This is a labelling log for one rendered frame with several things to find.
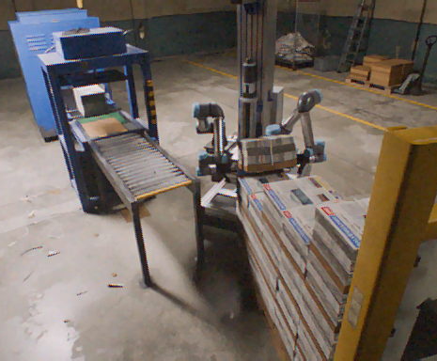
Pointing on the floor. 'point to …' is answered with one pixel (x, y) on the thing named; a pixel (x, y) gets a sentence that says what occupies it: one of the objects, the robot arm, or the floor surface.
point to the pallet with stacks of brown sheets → (381, 72)
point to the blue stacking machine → (43, 28)
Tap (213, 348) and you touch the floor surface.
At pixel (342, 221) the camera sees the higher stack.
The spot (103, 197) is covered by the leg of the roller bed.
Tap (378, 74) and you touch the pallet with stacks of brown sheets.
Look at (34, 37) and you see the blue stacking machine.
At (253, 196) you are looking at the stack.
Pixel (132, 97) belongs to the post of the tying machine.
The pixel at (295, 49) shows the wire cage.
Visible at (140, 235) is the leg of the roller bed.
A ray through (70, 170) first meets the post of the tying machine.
